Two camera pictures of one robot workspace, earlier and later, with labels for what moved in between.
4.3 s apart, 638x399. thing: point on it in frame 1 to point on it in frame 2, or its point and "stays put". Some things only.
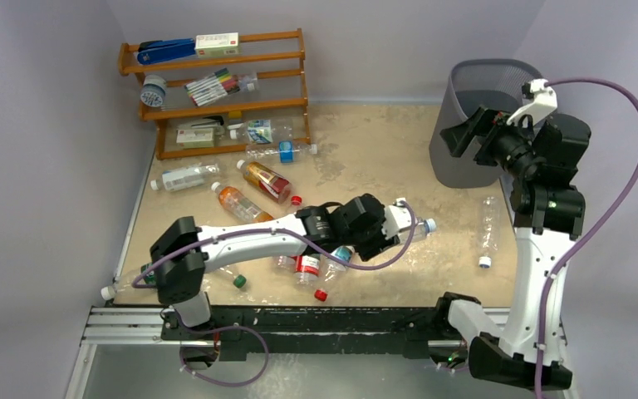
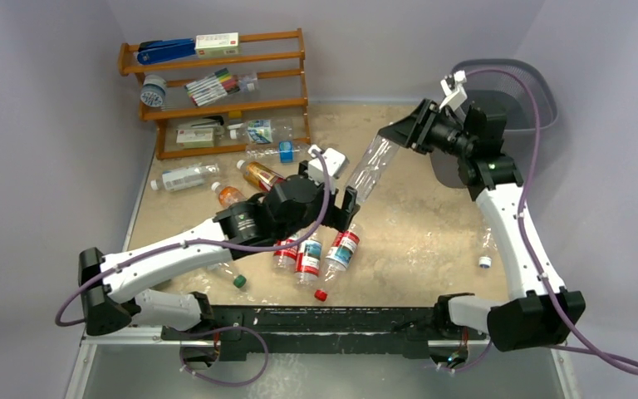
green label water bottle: x=238 y=280 stays put
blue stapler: x=154 y=51 stays put
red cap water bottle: x=289 y=263 stays put
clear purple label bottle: x=420 y=230 to x=368 y=172
